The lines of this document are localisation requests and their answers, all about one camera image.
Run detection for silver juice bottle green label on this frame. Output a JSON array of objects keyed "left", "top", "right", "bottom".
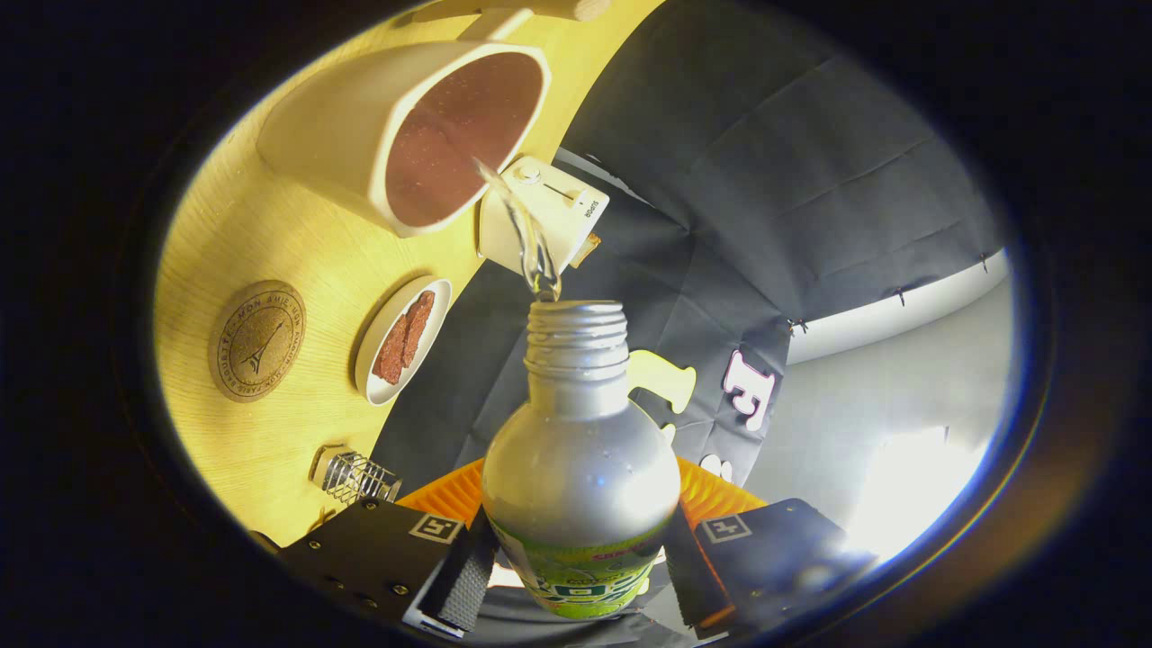
[{"left": 481, "top": 300, "right": 682, "bottom": 620}]

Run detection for red meat slices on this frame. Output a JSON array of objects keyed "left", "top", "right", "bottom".
[{"left": 372, "top": 290, "right": 437, "bottom": 386}]

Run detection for round cork coaster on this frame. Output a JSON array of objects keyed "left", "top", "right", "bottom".
[{"left": 208, "top": 280, "right": 308, "bottom": 403}]

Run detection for white cup wooden handle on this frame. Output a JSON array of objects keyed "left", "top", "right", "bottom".
[{"left": 256, "top": 0, "right": 613, "bottom": 239}]

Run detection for white toaster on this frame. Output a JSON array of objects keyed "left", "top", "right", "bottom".
[{"left": 477, "top": 155, "right": 611, "bottom": 280}]

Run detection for clear juice stream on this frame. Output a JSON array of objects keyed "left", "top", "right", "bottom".
[{"left": 475, "top": 160, "right": 561, "bottom": 302}]

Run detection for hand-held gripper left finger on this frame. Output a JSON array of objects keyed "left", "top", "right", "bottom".
[{"left": 274, "top": 457, "right": 499, "bottom": 640}]

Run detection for wooden table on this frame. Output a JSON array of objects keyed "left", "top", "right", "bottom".
[{"left": 153, "top": 0, "right": 667, "bottom": 550}]

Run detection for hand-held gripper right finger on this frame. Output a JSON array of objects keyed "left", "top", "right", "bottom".
[{"left": 661, "top": 454, "right": 878, "bottom": 631}]

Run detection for small wire basket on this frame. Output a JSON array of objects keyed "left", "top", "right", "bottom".
[{"left": 309, "top": 443, "right": 403, "bottom": 507}]

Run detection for small white plate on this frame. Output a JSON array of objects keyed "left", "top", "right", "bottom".
[{"left": 354, "top": 276, "right": 454, "bottom": 407}]

